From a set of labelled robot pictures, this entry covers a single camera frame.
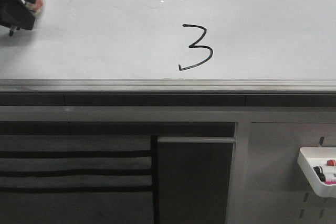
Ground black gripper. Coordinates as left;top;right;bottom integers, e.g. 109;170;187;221
1;0;35;30

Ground orange magnet taped to marker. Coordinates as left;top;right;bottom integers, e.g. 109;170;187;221
25;0;43;15

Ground grey aluminium whiteboard ledge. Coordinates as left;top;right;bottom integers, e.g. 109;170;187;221
1;79;335;94

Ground white glossy whiteboard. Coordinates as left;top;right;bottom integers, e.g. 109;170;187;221
1;0;335;80

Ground grey fabric pocket organizer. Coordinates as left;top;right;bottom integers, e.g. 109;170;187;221
1;135;158;223

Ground dark grey cabinet panel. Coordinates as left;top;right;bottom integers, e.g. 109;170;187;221
158;137;234;223

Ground grey slotted pegboard panel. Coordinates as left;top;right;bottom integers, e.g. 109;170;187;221
234;123;335;223

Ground white plastic marker tray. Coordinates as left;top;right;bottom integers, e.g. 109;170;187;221
298;147;335;198

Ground black capped marker in tray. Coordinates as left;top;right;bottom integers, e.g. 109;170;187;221
313;166;335;182

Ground red capped marker in tray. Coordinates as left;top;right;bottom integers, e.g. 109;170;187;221
326;159;336;167

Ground grey metal frame beam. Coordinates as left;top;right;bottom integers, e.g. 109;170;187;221
1;106;335;123

